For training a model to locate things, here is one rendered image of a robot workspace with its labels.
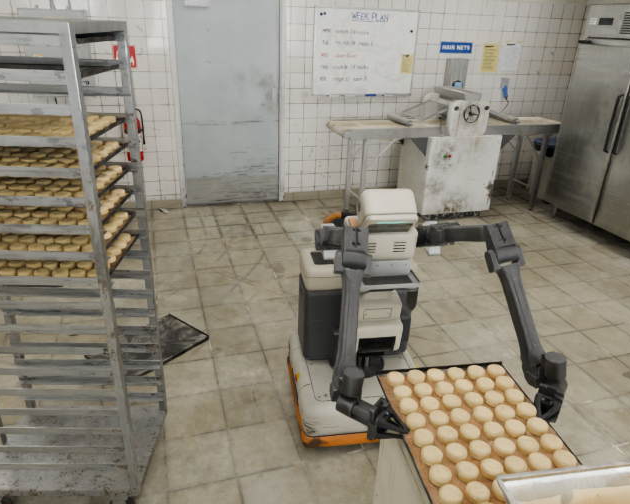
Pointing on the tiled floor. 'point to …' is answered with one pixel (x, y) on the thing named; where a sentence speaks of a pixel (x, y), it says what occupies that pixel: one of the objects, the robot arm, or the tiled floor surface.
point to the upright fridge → (608, 127)
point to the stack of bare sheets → (173, 329)
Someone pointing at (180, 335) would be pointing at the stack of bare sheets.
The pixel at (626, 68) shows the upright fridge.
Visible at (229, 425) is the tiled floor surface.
